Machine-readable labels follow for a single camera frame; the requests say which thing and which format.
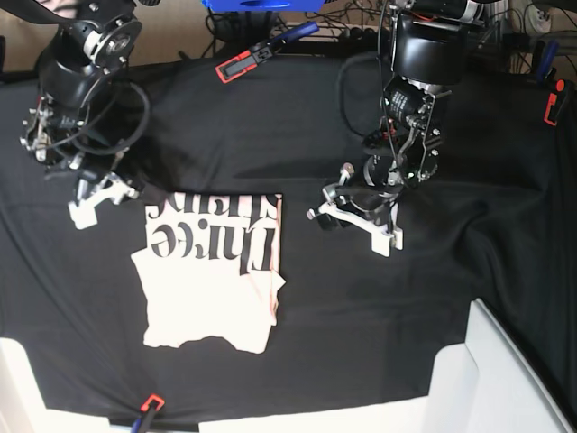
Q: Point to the pink T-shirt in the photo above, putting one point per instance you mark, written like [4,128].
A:
[211,268]

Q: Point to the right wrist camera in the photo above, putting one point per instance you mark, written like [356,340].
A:
[83,214]

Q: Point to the right orange blue clamp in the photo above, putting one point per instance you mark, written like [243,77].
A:
[544,73]

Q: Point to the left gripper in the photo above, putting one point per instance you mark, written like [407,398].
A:
[366,198]

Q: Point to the top orange blue clamp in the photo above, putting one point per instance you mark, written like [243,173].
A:
[261,52]

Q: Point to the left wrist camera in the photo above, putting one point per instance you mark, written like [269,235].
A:
[383,243]

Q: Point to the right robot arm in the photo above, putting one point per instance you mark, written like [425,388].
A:
[81,79]

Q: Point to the orange blue clamp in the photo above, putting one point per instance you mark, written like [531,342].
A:
[544,73]
[261,52]
[149,410]

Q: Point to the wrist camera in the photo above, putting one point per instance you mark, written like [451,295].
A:
[383,243]
[83,214]

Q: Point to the blue box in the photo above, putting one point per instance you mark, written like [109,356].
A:
[222,6]

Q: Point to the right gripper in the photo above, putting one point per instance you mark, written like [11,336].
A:
[100,178]

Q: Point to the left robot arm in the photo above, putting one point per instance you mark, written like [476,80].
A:
[419,65]

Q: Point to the black table cloth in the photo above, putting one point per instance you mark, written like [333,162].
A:
[496,222]

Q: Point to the bottom orange blue clamp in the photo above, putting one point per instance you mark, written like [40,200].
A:
[149,410]

